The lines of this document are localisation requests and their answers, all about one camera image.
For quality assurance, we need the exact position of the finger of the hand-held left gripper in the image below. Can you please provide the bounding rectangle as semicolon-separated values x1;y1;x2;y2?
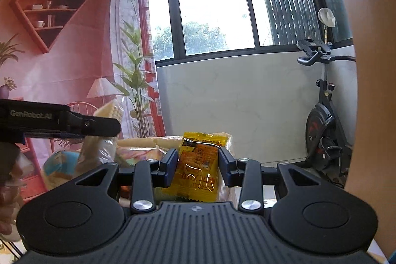
57;111;122;139

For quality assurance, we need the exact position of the black exercise bike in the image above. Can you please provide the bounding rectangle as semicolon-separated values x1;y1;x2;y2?
296;38;357;188

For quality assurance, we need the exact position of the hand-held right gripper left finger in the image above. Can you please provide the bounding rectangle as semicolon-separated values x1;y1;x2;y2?
74;148;179;214

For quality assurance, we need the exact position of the wall poster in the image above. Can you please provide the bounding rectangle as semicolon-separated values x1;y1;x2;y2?
0;0;167;190

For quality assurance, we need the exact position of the black-framed window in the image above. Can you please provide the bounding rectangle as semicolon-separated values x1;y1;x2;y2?
105;0;354;68

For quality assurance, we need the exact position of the round teal snack packet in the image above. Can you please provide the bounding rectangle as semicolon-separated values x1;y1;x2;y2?
42;149;85;190

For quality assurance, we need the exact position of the brown wooden door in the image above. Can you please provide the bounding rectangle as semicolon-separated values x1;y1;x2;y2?
322;0;396;264

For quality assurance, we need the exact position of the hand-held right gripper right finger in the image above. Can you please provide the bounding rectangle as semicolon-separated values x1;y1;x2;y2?
218;147;327;213

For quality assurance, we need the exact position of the clear cream wafer packet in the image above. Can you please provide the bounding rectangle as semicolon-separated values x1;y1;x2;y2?
77;99;125;166

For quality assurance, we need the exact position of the person's left hand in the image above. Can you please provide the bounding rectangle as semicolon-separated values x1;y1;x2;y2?
0;142;24;237

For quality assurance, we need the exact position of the yellow snack packet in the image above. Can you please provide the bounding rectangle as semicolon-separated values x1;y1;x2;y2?
169;132;233;203

